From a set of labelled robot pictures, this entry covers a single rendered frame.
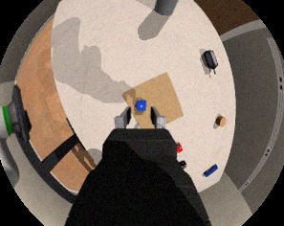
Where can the tan flat mat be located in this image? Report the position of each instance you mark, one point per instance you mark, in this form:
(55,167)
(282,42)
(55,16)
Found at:
(157,92)

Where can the white plastic bottle with blue cap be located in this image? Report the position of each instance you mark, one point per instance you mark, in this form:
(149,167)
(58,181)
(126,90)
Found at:
(165,7)

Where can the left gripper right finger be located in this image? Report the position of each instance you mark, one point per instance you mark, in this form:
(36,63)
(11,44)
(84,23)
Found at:
(157,120)

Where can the black die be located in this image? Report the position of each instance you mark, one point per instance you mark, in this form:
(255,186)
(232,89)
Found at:
(183,164)

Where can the blue die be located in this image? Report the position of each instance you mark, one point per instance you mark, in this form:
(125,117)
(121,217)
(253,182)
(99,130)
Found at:
(141,105)

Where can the red die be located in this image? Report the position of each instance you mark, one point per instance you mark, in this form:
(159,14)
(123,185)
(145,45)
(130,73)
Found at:
(179,148)

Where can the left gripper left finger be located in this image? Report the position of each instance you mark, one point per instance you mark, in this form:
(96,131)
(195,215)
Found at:
(124,118)

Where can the tan cylinder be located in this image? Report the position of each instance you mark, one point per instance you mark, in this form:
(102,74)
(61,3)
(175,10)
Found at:
(220,120)

